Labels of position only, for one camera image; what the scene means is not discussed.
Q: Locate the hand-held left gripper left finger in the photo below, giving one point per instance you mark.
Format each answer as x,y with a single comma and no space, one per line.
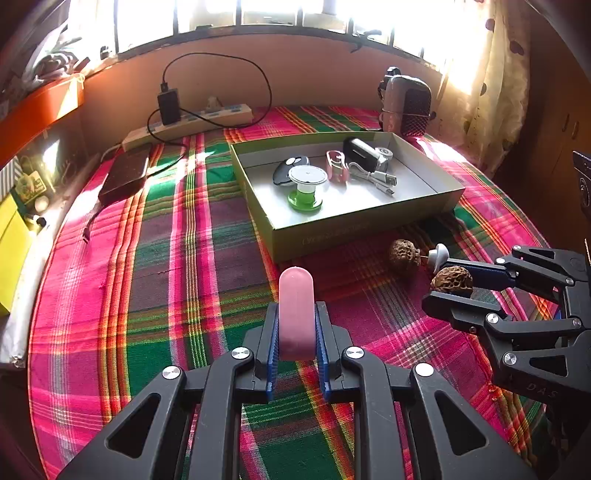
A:
272,360

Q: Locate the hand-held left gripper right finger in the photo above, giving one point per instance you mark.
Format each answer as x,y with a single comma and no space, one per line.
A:
322,360

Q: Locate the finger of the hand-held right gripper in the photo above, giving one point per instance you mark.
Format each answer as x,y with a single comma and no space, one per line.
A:
466,314
494,277

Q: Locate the brown walnut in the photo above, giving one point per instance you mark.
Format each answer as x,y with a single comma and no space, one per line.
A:
452,279
405,251

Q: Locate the pink oblong case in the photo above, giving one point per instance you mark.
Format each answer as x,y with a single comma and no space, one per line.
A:
297,309

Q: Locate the cardboard box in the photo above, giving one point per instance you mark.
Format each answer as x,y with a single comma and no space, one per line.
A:
415,184

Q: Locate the green white spool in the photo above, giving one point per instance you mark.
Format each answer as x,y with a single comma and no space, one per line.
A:
307,177

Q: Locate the small white knob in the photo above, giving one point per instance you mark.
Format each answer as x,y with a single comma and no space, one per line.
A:
437,257

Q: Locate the plaid blanket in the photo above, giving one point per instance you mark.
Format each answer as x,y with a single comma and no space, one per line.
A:
175,258

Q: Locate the black and silver device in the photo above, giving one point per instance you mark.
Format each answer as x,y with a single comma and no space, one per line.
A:
364,150

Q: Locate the spotted cream curtain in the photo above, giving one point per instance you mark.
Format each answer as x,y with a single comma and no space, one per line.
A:
489,87

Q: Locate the black and white key fob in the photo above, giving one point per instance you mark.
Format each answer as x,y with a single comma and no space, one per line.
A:
284,170

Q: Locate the pink and black small bag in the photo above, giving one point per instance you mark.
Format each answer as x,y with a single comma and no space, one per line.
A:
408,104

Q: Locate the wooden wardrobe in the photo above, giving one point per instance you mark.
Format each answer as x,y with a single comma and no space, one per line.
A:
558,92

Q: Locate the black power bank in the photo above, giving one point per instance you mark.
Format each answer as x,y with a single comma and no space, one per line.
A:
125,175

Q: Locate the white power strip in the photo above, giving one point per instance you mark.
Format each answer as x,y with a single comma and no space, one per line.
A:
194,122

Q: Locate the white plug adapter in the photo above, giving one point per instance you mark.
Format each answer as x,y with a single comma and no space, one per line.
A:
212,102

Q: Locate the black charger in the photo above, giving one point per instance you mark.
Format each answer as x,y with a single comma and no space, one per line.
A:
169,106

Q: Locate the yellow box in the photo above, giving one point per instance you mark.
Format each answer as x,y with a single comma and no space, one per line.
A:
11,249

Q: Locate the green printed card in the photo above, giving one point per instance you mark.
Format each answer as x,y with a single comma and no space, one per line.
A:
31,184

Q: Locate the orange shelf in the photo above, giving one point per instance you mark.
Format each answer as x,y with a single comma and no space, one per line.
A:
41,108

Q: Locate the metal window bars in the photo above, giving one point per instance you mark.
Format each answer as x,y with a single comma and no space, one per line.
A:
175,16

